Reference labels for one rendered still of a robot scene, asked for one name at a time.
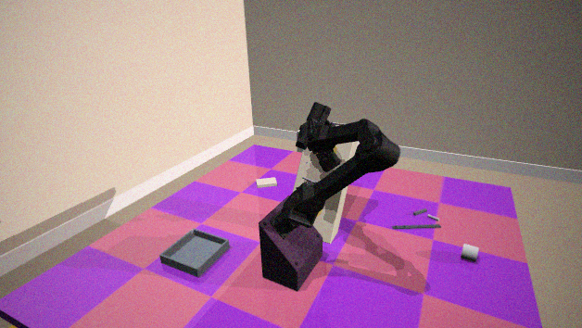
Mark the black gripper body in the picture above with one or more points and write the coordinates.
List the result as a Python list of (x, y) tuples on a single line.
[(330, 160)]

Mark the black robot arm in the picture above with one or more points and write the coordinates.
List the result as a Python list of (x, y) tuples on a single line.
[(374, 153)]

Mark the beige rectangular block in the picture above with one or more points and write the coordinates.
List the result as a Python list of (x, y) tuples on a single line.
[(266, 182)]

